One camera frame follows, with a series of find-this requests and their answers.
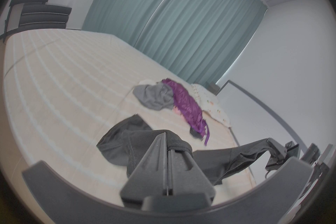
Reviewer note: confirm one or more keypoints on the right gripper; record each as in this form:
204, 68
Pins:
292, 150

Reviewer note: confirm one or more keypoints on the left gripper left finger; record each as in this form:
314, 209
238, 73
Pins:
152, 170

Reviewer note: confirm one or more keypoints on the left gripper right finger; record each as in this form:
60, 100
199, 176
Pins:
183, 175

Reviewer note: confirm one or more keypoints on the black T-shirt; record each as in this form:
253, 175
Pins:
120, 144

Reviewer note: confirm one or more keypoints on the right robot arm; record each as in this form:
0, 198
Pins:
310, 153

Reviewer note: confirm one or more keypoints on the bed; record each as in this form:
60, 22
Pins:
65, 81

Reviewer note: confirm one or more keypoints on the pink garment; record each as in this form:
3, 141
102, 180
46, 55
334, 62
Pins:
177, 110

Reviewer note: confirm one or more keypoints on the purple satin garment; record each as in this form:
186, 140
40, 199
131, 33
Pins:
186, 104

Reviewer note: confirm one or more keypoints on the white printed pillow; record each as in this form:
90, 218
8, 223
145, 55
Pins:
212, 104

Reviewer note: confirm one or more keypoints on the white garment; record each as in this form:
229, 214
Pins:
147, 82

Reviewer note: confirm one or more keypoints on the grey bedside table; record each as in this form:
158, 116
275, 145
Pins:
212, 87

